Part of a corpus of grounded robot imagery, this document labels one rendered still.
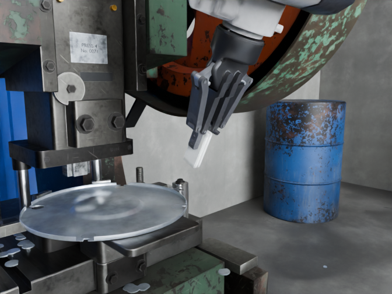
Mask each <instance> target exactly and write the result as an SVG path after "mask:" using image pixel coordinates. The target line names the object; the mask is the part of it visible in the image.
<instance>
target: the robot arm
mask: <svg viewBox="0 0 392 294"><path fill-rule="evenodd" d="M188 1H189V4H190V7H191V8H193V9H196V10H198V11H200V12H203V13H206V14H208V15H211V16H213V17H216V18H219V19H222V20H223V22H222V24H219V25H217V26H216V29H215V32H214V35H213V38H212V41H211V44H210V47H211V49H212V56H211V58H210V59H209V61H208V62H207V63H206V68H205V69H204V70H202V71H201V72H199V73H198V72H197V71H192V73H191V83H192V87H191V94H190V101H189V105H188V113H187V119H186V125H188V126H189V127H190V128H191V129H192V130H193V131H192V134H191V137H190V140H189V142H188V147H187V150H186V153H185V155H184V158H183V159H184V160H185V161H186V162H187V163H188V164H189V165H190V166H192V167H193V168H196V167H199V166H200V164H201V162H202V159H203V157H204V154H205V152H206V149H207V147H208V145H209V142H210V140H211V138H212V135H213V133H214V134H215V135H219V134H220V132H219V131H218V130H217V129H218V128H221V129H222V128H224V127H225V125H226V123H227V122H228V120H229V118H230V116H231V115H232V113H233V111H234V110H235V108H236V106H237V104H238V102H239V101H240V99H241V98H242V96H243V94H244V92H245V91H246V90H247V88H248V87H249V86H250V85H251V84H252V82H253V78H251V77H249V76H248V75H247V71H248V69H249V65H254V64H256V63H257V61H258V58H259V56H260V54H261V51H262V49H263V46H264V41H263V40H262V39H263V36H267V37H271V36H273V34H274V32H277V33H281V32H282V30H283V28H284V27H283V26H282V25H280V24H278V22H279V20H280V18H281V16H282V13H283V11H284V9H285V6H286V5H289V6H292V7H295V8H298V9H301V10H303V11H306V12H309V13H312V14H314V15H333V14H337V13H338V12H340V11H342V10H343V9H345V8H347V7H348V6H350V5H352V4H353V3H354V2H355V0H188Z"/></svg>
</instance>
